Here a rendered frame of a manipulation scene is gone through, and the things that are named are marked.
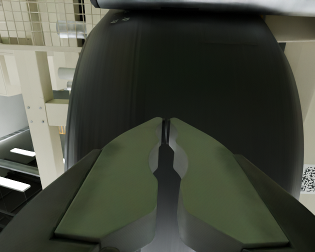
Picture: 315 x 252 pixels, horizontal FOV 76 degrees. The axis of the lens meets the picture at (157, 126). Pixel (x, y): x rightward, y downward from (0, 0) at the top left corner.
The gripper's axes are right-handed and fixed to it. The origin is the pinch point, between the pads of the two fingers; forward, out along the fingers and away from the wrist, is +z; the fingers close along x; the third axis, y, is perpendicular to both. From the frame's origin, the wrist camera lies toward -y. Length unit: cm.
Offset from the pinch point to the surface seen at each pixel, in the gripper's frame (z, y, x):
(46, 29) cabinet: 425, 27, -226
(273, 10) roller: 19.1, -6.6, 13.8
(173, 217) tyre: 3.1, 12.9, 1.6
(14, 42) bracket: 70, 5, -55
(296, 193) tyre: 6.3, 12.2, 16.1
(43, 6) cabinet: 431, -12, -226
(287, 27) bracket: 34.6, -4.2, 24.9
